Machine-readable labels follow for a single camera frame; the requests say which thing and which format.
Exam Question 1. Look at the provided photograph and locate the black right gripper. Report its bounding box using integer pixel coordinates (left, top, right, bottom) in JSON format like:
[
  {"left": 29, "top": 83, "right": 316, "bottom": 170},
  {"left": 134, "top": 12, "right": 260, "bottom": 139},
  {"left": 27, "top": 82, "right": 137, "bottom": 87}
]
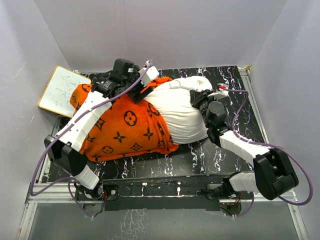
[{"left": 191, "top": 90, "right": 218, "bottom": 129}]

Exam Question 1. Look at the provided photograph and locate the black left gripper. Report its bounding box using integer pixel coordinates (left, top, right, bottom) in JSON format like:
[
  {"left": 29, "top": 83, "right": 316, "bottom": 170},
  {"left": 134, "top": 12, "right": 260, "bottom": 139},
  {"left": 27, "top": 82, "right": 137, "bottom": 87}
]
[{"left": 121, "top": 67, "right": 151, "bottom": 103}]

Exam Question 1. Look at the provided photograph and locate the white pillow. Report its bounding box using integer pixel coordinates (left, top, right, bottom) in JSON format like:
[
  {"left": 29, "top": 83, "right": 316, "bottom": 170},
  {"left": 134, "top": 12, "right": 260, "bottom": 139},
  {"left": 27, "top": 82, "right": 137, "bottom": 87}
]
[{"left": 144, "top": 76, "right": 213, "bottom": 145}]

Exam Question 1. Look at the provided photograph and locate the orange patterned plush pillowcase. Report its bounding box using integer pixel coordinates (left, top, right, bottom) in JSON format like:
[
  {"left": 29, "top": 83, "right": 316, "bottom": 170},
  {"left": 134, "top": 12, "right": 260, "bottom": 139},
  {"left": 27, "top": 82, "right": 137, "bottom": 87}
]
[{"left": 69, "top": 76, "right": 180, "bottom": 163}]

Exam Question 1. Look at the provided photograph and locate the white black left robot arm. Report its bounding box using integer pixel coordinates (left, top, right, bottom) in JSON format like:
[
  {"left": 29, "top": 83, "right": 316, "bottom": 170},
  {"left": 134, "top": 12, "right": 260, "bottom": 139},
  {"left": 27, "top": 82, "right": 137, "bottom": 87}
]
[{"left": 44, "top": 58, "right": 159, "bottom": 200}]

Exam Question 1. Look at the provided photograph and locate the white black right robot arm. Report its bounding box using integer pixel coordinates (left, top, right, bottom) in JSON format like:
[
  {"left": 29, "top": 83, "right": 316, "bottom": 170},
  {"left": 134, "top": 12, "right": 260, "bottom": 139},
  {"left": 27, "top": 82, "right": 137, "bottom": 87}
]
[{"left": 190, "top": 89, "right": 299, "bottom": 200}]

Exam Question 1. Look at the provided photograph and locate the small white dry-erase board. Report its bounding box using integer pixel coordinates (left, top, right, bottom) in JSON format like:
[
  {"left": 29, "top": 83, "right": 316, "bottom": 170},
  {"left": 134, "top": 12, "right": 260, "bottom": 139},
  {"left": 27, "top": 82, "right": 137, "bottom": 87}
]
[{"left": 37, "top": 65, "right": 91, "bottom": 118}]

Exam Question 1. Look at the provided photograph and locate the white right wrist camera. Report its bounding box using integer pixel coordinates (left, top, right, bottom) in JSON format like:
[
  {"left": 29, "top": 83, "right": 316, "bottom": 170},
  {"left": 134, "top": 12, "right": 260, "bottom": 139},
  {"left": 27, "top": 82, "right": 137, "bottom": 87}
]
[{"left": 208, "top": 83, "right": 229, "bottom": 100}]

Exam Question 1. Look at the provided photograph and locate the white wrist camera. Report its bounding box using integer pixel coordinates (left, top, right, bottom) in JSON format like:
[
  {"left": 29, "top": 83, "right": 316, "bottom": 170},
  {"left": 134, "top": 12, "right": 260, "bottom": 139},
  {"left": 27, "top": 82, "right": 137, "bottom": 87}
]
[
  {"left": 208, "top": 83, "right": 229, "bottom": 100},
  {"left": 138, "top": 60, "right": 160, "bottom": 87}
]

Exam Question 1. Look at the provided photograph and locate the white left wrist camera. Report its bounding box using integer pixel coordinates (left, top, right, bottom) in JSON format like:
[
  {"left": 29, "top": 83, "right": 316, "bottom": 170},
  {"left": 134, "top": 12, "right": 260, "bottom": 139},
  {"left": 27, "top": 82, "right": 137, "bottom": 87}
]
[{"left": 138, "top": 60, "right": 160, "bottom": 87}]

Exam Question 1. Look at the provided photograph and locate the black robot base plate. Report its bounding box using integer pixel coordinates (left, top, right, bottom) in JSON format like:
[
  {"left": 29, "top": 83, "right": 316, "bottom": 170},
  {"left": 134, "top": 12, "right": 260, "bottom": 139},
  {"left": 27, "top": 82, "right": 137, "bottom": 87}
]
[{"left": 75, "top": 174, "right": 252, "bottom": 211}]

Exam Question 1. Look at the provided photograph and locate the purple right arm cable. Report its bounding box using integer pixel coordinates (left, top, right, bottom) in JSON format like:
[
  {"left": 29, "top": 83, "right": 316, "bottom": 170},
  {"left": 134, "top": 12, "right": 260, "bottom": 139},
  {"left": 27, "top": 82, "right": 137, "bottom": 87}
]
[{"left": 219, "top": 86, "right": 314, "bottom": 220}]

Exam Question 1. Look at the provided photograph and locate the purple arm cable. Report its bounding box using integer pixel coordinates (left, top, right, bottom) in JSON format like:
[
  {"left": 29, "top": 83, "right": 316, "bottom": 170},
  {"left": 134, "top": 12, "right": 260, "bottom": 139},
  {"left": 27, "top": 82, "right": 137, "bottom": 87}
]
[
  {"left": 29, "top": 59, "right": 154, "bottom": 221},
  {"left": 219, "top": 86, "right": 314, "bottom": 220}
]

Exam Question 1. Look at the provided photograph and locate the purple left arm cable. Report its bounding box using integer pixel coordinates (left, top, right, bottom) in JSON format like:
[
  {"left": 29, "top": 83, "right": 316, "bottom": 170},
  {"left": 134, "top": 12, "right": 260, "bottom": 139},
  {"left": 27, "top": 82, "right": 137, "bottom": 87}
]
[{"left": 29, "top": 59, "right": 154, "bottom": 221}]

